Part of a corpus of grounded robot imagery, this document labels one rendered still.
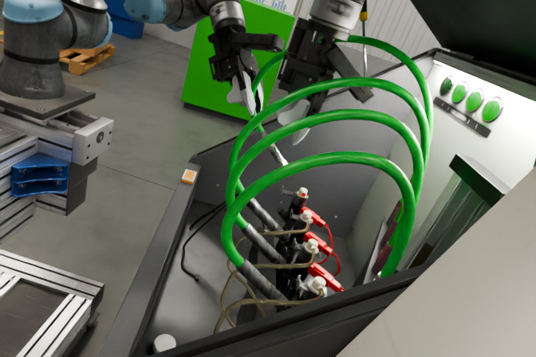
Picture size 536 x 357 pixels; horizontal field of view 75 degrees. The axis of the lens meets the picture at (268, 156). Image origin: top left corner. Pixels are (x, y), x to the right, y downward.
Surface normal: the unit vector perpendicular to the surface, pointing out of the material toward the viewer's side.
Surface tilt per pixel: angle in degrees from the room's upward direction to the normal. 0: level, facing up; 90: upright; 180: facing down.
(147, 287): 0
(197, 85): 90
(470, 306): 76
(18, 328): 0
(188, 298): 0
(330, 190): 90
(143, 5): 90
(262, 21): 90
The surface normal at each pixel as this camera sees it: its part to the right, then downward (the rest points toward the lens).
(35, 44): 0.57, 0.50
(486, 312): -0.85, -0.47
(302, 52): 0.00, 0.43
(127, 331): 0.30, -0.86
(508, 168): -0.95, -0.27
